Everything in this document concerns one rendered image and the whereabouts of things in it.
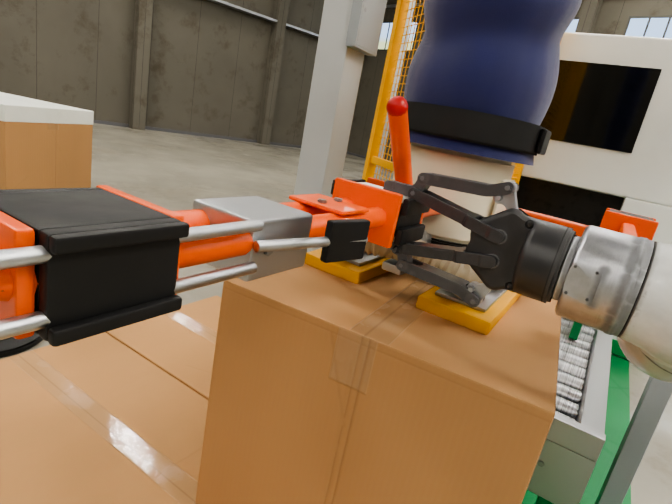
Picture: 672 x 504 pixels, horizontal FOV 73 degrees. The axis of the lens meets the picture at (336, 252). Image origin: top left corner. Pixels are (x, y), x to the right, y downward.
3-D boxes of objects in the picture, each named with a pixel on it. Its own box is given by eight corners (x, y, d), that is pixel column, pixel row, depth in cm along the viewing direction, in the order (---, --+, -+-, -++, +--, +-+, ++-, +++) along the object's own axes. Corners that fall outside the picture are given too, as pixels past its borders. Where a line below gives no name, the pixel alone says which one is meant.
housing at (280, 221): (247, 243, 40) (254, 194, 39) (308, 268, 37) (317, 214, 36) (183, 255, 34) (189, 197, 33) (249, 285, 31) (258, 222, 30)
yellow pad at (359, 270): (394, 238, 99) (399, 216, 97) (437, 252, 94) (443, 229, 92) (302, 263, 70) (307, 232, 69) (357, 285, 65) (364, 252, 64)
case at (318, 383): (355, 369, 121) (388, 225, 110) (508, 436, 105) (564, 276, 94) (191, 523, 69) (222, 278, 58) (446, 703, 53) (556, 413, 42)
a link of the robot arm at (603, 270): (614, 351, 37) (539, 323, 40) (616, 321, 45) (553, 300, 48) (657, 247, 35) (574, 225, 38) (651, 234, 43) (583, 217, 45)
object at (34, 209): (103, 258, 30) (106, 184, 29) (177, 298, 26) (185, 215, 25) (-57, 284, 23) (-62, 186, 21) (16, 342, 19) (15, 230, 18)
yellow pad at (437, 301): (480, 266, 90) (487, 242, 88) (532, 283, 85) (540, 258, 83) (413, 308, 61) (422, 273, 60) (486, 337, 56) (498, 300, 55)
